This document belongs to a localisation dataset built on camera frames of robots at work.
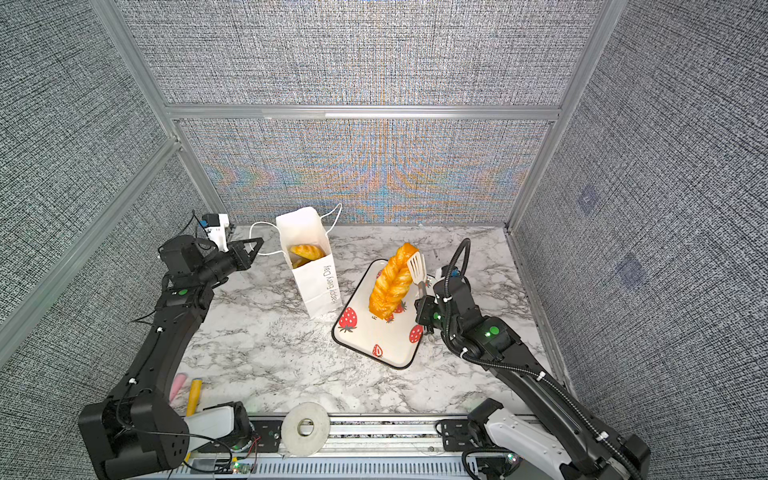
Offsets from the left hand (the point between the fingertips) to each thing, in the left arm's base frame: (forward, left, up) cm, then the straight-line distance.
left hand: (263, 240), depth 77 cm
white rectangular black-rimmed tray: (-16, -34, -31) cm, 49 cm away
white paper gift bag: (-5, -13, -10) cm, 17 cm away
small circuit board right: (-47, -58, -27) cm, 80 cm away
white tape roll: (-41, -8, -28) cm, 50 cm away
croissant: (+7, -7, -14) cm, 18 cm away
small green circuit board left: (-45, +5, -30) cm, 54 cm away
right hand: (-15, -39, -9) cm, 42 cm away
